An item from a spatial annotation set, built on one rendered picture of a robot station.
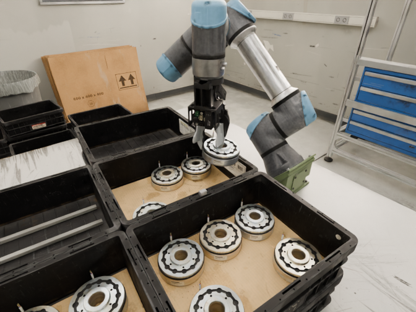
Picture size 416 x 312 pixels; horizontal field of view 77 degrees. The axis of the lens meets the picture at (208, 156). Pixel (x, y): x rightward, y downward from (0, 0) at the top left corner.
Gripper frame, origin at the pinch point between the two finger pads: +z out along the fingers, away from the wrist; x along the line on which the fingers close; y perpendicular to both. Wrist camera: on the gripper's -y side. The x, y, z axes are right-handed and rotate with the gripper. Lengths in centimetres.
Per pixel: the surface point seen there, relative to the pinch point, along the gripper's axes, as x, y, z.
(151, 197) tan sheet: -15.9, 9.1, 16.4
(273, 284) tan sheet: 22.7, 25.4, 16.2
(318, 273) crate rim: 29.7, 27.4, 6.3
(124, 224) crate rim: -10.2, 28.6, 6.4
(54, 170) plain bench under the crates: -74, -6, 30
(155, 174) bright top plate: -18.1, 1.6, 13.5
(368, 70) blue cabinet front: 69, -172, 13
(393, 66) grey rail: 82, -162, 7
